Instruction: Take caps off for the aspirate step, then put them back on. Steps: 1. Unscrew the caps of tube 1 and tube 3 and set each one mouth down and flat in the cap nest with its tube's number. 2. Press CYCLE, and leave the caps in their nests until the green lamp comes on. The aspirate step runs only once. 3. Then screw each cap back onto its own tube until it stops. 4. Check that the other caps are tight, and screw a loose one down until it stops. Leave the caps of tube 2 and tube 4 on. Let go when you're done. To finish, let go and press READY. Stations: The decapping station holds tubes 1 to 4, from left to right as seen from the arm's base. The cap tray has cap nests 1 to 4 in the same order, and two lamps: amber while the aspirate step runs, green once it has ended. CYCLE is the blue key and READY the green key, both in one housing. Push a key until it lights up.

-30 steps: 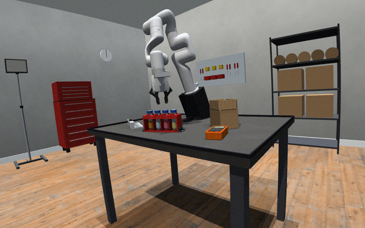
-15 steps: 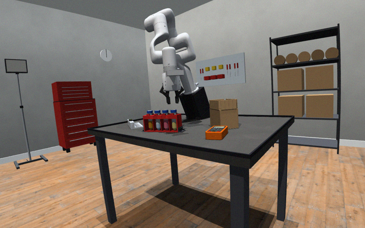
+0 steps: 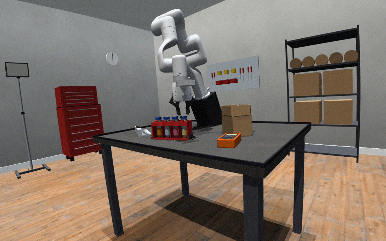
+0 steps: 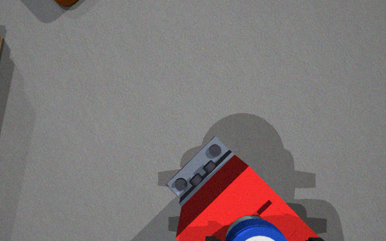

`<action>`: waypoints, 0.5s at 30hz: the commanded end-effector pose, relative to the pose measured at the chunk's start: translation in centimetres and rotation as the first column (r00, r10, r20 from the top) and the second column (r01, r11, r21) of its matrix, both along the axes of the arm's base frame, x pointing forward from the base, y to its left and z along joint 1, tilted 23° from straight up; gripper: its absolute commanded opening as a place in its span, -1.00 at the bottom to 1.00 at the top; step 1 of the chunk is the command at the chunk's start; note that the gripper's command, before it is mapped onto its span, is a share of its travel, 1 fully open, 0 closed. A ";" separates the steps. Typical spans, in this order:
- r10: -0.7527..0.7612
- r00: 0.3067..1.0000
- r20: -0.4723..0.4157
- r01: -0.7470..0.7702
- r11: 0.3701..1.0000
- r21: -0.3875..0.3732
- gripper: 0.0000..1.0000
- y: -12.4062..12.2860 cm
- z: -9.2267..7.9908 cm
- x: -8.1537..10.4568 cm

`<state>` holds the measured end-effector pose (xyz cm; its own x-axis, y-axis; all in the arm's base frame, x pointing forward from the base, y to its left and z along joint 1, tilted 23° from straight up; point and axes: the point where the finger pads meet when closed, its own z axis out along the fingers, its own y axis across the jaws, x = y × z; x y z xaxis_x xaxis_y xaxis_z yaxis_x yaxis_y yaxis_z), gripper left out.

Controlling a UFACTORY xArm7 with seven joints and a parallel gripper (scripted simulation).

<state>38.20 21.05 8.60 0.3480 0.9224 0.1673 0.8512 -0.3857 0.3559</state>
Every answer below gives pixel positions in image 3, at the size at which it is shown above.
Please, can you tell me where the brown cardboard box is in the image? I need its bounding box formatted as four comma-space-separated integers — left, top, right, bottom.
221, 104, 252, 136

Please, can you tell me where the orange digital multimeter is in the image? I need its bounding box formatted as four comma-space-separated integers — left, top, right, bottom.
217, 133, 241, 148

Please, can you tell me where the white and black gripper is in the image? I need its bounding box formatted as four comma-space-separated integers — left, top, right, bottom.
169, 82, 195, 115

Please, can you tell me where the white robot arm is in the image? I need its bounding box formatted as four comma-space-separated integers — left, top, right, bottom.
151, 9, 210, 100

